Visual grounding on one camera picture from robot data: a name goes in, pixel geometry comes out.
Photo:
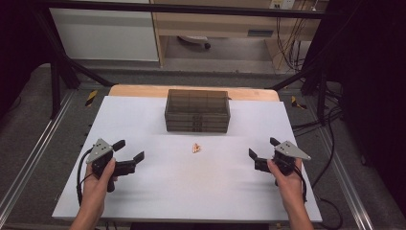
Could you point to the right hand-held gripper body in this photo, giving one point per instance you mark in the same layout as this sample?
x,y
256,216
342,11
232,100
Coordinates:
x,y
288,150

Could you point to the black curtain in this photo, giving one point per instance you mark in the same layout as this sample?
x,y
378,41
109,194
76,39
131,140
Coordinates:
x,y
19,48
373,80

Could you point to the yellow black tape strip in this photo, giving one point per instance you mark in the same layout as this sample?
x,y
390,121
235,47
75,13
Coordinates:
x,y
91,97
298,103

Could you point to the white wheeled platform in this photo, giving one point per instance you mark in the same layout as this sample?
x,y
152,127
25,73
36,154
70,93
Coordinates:
x,y
193,40

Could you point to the smoky translucent drawer organizer box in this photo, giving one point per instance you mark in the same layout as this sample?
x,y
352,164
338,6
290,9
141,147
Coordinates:
x,y
197,110

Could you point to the small gold ornament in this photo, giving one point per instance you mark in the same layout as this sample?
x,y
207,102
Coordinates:
x,y
196,148

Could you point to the person's left hand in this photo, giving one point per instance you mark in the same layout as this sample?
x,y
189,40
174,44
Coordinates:
x,y
95,188

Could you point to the wooden table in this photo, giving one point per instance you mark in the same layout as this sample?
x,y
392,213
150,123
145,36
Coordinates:
x,y
140,91

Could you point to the black metal frame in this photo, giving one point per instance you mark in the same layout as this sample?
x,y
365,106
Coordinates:
x,y
191,9

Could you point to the person's right hand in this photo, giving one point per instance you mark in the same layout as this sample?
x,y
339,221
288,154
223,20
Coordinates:
x,y
287,187

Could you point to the white board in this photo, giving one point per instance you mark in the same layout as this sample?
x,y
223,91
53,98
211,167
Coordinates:
x,y
191,185

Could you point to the light wooden desk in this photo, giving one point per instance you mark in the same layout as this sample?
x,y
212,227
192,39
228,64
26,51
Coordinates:
x,y
217,28

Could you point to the aluminium floor rail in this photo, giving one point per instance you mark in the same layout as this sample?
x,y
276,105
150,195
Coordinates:
x,y
35,150
346,179

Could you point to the white wall socket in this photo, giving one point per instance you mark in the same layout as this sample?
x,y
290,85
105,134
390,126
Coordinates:
x,y
282,4

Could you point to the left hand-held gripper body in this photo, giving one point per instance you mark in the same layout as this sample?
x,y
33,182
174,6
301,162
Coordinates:
x,y
99,150

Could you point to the white cabinet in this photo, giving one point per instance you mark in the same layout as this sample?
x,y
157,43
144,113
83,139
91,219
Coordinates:
x,y
105,35

